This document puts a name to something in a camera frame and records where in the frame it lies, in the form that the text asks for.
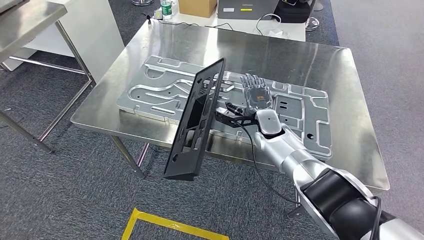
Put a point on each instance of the clear bottle green label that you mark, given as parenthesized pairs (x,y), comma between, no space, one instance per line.
(166,8)

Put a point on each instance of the cardboard box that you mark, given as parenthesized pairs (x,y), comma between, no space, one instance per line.
(197,6)

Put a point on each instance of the white desk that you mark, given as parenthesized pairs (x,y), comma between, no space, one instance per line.
(245,26)

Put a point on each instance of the stamped sheet metal panel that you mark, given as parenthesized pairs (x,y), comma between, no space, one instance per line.
(159,96)

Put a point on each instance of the stainless steel workbench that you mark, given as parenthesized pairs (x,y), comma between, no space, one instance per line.
(198,43)

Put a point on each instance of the grey laptop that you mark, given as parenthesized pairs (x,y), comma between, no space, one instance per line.
(248,13)

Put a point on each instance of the small white charger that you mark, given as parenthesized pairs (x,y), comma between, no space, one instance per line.
(158,14)

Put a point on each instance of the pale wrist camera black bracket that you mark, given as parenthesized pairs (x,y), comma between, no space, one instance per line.
(228,117)

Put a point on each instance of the round metal stand base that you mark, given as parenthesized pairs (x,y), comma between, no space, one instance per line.
(312,24)

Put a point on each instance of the stainless steel table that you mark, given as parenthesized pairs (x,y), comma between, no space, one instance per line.
(23,20)

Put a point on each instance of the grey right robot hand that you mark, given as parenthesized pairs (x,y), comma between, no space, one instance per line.
(258,96)

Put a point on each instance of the chrome round base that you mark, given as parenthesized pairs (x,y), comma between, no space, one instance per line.
(142,2)

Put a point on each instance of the black bag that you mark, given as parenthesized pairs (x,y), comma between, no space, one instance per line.
(293,13)

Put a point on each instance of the black plastic panel part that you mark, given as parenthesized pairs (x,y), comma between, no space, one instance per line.
(185,165)

